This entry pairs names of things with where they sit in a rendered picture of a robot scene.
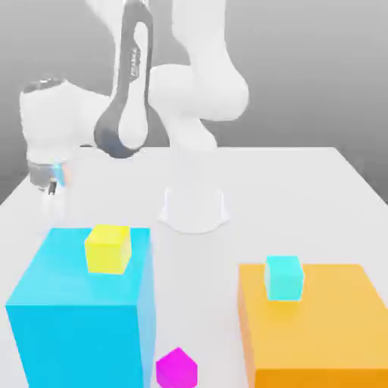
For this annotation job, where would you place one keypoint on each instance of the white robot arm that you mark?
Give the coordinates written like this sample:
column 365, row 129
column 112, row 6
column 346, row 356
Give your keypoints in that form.
column 194, row 100

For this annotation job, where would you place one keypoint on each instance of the large blue box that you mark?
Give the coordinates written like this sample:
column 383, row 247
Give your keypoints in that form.
column 75, row 327

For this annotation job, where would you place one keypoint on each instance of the small yellow cube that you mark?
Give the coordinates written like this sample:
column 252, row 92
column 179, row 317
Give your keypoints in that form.
column 107, row 253

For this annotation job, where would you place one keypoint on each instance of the large orange box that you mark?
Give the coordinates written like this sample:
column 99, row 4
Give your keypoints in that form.
column 315, row 333

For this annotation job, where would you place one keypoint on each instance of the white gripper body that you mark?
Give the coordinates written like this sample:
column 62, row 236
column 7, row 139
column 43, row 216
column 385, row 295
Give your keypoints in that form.
column 53, row 207

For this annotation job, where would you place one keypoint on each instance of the small magenta cube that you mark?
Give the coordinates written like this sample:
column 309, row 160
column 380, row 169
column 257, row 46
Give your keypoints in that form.
column 176, row 369

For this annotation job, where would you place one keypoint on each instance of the small cyan cube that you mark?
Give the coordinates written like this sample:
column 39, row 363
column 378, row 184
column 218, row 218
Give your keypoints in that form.
column 284, row 280

